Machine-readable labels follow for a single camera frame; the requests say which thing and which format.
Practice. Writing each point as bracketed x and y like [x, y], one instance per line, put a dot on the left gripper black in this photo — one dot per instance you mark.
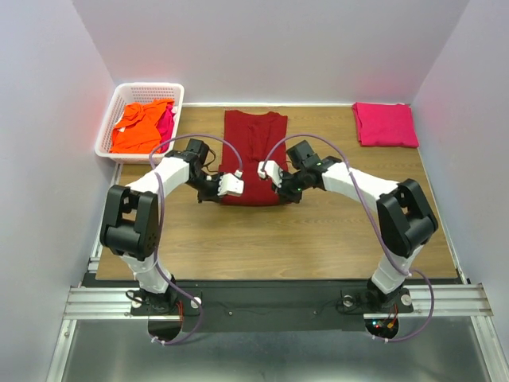
[213, 195]

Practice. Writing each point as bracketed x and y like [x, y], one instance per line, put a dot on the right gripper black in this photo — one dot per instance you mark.
[284, 194]

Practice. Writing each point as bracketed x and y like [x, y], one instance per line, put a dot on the dark red t shirt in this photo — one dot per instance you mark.
[254, 136]

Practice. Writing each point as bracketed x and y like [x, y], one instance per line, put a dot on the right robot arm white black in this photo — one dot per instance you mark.
[399, 212]

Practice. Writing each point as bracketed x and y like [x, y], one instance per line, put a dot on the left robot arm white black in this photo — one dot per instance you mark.
[131, 226]

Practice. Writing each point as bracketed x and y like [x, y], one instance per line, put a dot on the pink t shirt in basket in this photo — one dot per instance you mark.
[165, 124]

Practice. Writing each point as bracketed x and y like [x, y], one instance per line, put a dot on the orange t shirt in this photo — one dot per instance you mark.
[136, 132]

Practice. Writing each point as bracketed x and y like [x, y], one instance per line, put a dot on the white plastic laundry basket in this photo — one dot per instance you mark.
[137, 92]

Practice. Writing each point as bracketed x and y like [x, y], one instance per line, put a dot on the folded pink t shirt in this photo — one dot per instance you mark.
[385, 125]

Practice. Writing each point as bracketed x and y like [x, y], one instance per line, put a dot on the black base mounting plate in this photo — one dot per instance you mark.
[276, 306]

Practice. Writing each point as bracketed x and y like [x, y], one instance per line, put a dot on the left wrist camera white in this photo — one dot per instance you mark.
[230, 184]

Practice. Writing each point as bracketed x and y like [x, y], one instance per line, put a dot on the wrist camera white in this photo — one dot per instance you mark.
[270, 171]
[230, 184]

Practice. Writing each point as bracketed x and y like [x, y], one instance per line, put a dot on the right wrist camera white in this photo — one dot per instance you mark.
[270, 171]

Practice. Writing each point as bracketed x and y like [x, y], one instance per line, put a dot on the aluminium frame rail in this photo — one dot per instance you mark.
[469, 300]

